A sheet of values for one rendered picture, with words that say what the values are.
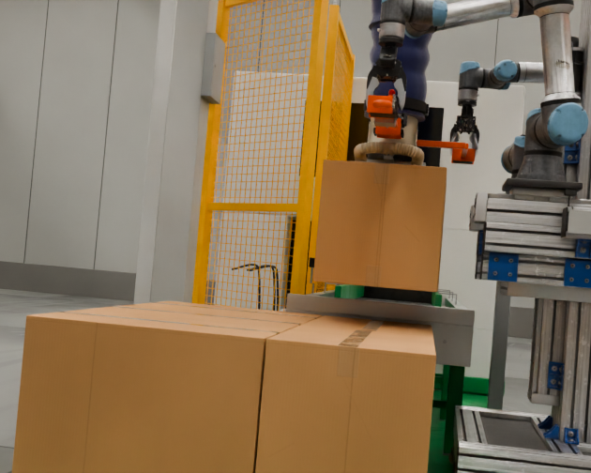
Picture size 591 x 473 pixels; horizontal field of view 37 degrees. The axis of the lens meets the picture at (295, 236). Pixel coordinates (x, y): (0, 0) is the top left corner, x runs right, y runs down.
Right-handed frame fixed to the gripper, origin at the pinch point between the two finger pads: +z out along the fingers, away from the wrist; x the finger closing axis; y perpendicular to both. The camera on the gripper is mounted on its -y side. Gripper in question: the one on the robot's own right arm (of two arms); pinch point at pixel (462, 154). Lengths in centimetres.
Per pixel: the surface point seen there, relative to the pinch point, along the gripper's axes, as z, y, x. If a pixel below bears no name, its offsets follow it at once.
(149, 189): 4, -265, -216
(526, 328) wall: 117, -853, 118
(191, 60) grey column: -44, -52, -127
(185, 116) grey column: -17, -52, -128
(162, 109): -55, -265, -211
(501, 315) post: 63, -41, 22
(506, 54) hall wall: -252, -872, 67
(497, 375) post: 89, -41, 22
